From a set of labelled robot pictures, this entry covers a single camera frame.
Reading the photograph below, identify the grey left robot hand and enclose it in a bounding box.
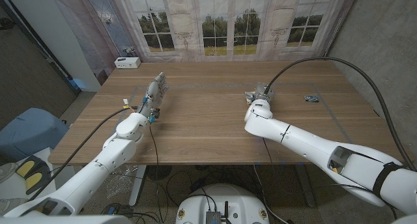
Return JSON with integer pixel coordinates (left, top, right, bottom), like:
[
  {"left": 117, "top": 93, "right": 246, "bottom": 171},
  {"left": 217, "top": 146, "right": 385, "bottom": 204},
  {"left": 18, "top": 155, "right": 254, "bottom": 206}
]
[{"left": 138, "top": 72, "right": 169, "bottom": 119}]

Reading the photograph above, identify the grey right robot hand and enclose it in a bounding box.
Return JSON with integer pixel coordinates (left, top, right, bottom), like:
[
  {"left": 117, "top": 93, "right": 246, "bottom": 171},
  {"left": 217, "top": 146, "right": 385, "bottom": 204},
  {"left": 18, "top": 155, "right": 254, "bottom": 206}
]
[{"left": 244, "top": 82, "right": 276, "bottom": 105}]

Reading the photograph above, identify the white electrical box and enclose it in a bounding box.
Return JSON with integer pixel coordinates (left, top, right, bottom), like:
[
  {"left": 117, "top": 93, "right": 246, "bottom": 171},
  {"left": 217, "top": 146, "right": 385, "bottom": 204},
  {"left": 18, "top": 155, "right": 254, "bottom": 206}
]
[{"left": 114, "top": 57, "right": 141, "bottom": 70}]

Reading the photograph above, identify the printed window backdrop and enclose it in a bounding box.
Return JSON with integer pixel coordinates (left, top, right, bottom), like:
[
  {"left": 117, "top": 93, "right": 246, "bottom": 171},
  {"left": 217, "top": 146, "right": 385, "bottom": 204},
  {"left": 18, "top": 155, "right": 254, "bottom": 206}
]
[{"left": 48, "top": 0, "right": 361, "bottom": 85}]

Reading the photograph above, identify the black round floor object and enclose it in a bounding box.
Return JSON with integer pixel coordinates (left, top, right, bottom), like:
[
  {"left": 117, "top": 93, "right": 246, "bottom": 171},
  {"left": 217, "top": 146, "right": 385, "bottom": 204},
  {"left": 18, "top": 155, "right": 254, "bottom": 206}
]
[{"left": 145, "top": 165, "right": 173, "bottom": 182}]

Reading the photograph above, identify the white table leg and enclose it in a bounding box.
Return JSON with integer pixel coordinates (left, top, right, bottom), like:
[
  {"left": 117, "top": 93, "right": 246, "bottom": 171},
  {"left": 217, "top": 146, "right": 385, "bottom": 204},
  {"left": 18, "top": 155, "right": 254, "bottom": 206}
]
[{"left": 129, "top": 165, "right": 147, "bottom": 207}]

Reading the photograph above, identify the grey table leg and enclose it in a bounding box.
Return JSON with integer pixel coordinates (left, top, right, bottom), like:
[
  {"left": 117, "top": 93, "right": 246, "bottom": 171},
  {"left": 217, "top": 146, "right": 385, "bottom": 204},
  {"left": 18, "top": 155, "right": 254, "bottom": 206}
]
[{"left": 295, "top": 164, "right": 317, "bottom": 208}]

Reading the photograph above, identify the white robot torso base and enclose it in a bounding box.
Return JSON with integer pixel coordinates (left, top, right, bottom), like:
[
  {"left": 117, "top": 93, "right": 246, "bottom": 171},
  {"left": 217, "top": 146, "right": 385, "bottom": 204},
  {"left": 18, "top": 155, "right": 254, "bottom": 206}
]
[{"left": 175, "top": 184, "right": 270, "bottom": 224}]

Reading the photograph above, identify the black power strip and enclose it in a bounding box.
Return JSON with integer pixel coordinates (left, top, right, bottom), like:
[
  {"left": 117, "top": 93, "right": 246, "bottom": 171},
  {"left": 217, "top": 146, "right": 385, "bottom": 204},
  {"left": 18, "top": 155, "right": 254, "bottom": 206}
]
[{"left": 107, "top": 206, "right": 134, "bottom": 218}]

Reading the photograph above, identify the blue grey chair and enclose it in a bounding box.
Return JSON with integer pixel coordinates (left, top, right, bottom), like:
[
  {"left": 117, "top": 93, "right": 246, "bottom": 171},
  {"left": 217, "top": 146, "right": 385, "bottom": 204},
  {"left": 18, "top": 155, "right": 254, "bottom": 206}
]
[{"left": 0, "top": 107, "right": 70, "bottom": 163}]

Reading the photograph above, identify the silver module on torso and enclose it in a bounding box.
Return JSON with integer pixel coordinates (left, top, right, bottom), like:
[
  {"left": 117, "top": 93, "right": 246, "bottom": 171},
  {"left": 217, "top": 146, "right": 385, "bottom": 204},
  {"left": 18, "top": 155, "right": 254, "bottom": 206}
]
[{"left": 205, "top": 210, "right": 222, "bottom": 224}]

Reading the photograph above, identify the black yellow foot pedal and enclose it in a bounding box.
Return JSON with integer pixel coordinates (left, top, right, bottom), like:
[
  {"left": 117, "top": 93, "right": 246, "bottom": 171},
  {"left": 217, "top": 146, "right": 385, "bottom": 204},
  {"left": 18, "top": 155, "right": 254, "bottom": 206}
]
[{"left": 15, "top": 154, "right": 52, "bottom": 195}]

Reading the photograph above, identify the thin black left wrist cable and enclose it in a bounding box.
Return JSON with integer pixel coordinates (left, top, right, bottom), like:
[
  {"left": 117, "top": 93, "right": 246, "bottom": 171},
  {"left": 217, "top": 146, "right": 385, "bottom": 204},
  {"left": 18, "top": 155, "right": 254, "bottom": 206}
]
[{"left": 149, "top": 122, "right": 164, "bottom": 223}]

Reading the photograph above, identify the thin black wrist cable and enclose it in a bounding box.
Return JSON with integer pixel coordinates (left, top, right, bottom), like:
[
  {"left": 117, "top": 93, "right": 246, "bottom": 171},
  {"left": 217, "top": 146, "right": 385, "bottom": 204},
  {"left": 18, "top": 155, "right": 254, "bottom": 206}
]
[
  {"left": 149, "top": 122, "right": 164, "bottom": 223},
  {"left": 262, "top": 136, "right": 278, "bottom": 186}
]

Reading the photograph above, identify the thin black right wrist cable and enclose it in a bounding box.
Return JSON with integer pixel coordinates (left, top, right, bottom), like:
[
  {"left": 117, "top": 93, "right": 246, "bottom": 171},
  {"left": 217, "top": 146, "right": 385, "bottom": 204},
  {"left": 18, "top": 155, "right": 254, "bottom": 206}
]
[{"left": 262, "top": 136, "right": 278, "bottom": 186}]

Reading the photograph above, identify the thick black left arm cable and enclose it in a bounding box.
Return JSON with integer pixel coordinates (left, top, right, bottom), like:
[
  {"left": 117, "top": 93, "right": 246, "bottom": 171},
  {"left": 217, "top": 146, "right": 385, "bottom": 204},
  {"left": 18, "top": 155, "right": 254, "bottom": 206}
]
[{"left": 28, "top": 105, "right": 139, "bottom": 201}]

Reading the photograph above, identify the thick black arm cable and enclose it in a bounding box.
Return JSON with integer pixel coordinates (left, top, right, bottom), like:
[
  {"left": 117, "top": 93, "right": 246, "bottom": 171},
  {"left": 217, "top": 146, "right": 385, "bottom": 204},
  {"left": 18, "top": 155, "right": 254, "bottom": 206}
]
[
  {"left": 264, "top": 56, "right": 417, "bottom": 172},
  {"left": 28, "top": 105, "right": 139, "bottom": 201}
]

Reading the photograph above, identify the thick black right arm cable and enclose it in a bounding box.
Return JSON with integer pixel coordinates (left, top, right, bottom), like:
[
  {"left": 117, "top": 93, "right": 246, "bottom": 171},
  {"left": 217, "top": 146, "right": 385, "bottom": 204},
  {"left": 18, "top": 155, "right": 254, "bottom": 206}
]
[{"left": 264, "top": 56, "right": 417, "bottom": 172}]

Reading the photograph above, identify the white floor cable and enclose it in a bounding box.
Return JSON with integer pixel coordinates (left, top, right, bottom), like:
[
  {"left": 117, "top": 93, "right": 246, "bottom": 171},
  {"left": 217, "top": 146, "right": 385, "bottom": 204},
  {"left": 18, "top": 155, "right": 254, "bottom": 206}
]
[{"left": 253, "top": 164, "right": 289, "bottom": 224}]

